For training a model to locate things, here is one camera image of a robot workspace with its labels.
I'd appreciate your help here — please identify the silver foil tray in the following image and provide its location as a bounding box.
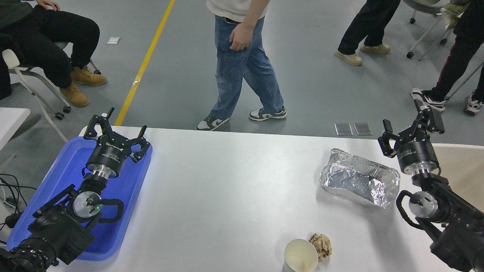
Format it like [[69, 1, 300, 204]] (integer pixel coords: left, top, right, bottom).
[[319, 148, 400, 209]]

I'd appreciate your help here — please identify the black plug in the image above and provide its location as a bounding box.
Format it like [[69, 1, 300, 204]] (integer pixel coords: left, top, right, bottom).
[[5, 212, 23, 229]]

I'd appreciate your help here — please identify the person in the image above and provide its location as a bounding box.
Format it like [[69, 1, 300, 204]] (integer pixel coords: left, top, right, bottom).
[[335, 0, 401, 67], [411, 0, 484, 116], [0, 0, 108, 108], [196, 0, 288, 131]]

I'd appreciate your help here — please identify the blue plastic tray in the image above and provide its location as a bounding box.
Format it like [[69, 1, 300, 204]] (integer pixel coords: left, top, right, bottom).
[[6, 136, 153, 262]]

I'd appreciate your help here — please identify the grey wheeled chair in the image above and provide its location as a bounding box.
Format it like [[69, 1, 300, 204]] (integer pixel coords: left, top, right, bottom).
[[402, 0, 473, 61]]

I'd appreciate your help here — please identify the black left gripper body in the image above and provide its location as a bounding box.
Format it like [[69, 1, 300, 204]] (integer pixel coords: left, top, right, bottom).
[[85, 134, 133, 178]]

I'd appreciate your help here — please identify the person's hand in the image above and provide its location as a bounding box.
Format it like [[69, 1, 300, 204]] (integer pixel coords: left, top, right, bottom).
[[36, 0, 61, 12]]

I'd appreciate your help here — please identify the person's left hand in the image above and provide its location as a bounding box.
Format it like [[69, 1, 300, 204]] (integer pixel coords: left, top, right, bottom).
[[229, 23, 254, 51]]

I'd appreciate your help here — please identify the white paper cup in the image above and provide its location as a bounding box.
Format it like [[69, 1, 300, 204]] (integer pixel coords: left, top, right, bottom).
[[284, 239, 319, 272]]

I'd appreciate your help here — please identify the white wheeled chair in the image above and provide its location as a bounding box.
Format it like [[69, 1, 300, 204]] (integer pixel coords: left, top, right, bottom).
[[2, 42, 102, 143]]

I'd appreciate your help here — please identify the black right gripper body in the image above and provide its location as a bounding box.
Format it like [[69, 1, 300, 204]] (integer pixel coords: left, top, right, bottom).
[[395, 138, 440, 175]]

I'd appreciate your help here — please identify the large pale bin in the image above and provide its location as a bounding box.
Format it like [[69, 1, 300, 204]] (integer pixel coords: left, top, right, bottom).
[[431, 143, 484, 214]]

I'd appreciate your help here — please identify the white side table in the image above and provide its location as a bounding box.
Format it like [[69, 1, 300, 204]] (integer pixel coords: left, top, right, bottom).
[[0, 108, 31, 167]]

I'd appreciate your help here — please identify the crumpled tan paper ball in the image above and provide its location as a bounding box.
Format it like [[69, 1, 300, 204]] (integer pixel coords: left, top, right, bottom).
[[308, 233, 332, 262]]

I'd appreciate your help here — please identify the black cable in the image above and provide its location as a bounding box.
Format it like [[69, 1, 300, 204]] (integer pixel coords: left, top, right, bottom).
[[0, 174, 37, 212]]

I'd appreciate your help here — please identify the tan green cloth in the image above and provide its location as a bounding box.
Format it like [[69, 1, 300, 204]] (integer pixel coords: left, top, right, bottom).
[[441, 0, 473, 30]]

